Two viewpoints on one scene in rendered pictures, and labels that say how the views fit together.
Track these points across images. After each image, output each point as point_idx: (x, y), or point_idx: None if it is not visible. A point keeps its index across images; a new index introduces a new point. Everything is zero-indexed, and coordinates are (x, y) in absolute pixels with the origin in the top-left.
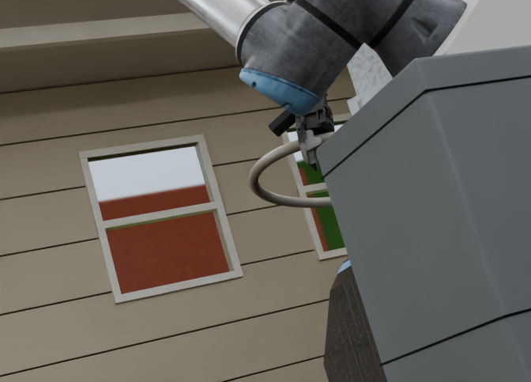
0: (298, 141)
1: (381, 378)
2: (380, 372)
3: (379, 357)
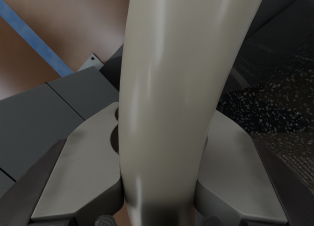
0: (119, 148)
1: (311, 18)
2: (312, 19)
3: (312, 25)
